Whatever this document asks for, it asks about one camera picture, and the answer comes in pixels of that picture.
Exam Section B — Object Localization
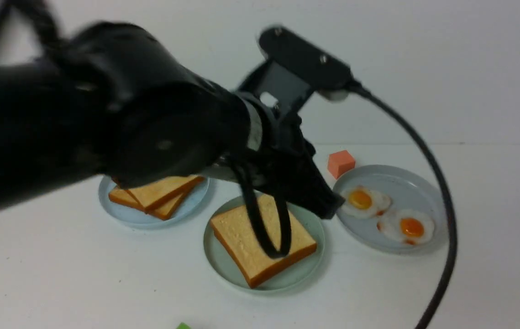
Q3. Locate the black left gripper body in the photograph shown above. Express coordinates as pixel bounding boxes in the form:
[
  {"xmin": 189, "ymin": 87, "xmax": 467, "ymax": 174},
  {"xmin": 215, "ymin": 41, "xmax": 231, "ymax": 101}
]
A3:
[{"xmin": 214, "ymin": 92, "xmax": 345, "ymax": 219}]

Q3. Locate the toast slice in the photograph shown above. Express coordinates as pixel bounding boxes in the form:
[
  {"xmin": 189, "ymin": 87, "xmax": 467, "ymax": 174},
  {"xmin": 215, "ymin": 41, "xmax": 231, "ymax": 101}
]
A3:
[
  {"xmin": 108, "ymin": 187, "xmax": 193, "ymax": 221},
  {"xmin": 116, "ymin": 175, "xmax": 204, "ymax": 212},
  {"xmin": 210, "ymin": 193, "xmax": 318, "ymax": 289}
]

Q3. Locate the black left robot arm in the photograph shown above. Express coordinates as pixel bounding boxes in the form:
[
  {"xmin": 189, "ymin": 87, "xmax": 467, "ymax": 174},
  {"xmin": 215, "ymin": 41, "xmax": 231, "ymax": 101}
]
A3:
[{"xmin": 0, "ymin": 0, "xmax": 350, "ymax": 220}]

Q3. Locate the orange cube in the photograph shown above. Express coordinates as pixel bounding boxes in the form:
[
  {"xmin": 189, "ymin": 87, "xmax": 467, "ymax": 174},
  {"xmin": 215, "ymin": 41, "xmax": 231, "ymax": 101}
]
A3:
[{"xmin": 327, "ymin": 150, "xmax": 356, "ymax": 180}]

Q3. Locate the left fried egg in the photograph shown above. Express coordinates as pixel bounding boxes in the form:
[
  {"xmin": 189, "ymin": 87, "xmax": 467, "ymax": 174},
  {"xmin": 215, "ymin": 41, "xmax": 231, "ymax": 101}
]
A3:
[{"xmin": 341, "ymin": 186, "xmax": 393, "ymax": 219}]

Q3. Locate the fried egg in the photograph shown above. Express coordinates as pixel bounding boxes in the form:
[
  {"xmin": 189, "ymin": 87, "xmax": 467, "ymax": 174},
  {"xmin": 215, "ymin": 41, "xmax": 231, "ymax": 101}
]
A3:
[
  {"xmin": 377, "ymin": 209, "xmax": 436, "ymax": 245},
  {"xmin": 341, "ymin": 186, "xmax": 393, "ymax": 219}
]

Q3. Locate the mint green centre plate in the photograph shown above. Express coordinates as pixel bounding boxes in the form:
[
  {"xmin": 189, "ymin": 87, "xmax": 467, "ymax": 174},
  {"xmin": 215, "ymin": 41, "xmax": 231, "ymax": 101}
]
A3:
[{"xmin": 203, "ymin": 194, "xmax": 327, "ymax": 292}]

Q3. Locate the grey egg plate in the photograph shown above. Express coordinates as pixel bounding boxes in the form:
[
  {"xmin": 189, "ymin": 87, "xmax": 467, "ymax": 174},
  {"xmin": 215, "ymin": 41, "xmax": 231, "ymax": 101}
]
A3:
[{"xmin": 333, "ymin": 164, "xmax": 448, "ymax": 255}]

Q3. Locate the right fried egg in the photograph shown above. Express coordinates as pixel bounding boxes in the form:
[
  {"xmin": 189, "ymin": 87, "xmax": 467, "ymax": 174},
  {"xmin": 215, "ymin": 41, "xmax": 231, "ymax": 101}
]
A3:
[{"xmin": 377, "ymin": 209, "xmax": 436, "ymax": 245}]

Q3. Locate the light blue bread plate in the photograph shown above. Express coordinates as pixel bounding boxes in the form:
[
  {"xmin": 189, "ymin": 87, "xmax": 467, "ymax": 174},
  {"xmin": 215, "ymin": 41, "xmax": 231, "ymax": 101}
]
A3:
[{"xmin": 98, "ymin": 176, "xmax": 210, "ymax": 230}]

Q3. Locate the green cube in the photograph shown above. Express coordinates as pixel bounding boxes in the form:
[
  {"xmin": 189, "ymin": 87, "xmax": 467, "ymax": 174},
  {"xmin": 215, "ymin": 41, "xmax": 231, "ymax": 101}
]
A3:
[{"xmin": 176, "ymin": 323, "xmax": 191, "ymax": 329}]

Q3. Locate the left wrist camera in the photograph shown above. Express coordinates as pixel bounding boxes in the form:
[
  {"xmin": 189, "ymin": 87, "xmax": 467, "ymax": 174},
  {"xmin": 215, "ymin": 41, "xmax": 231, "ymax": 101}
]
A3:
[{"xmin": 237, "ymin": 25, "xmax": 355, "ymax": 113}]

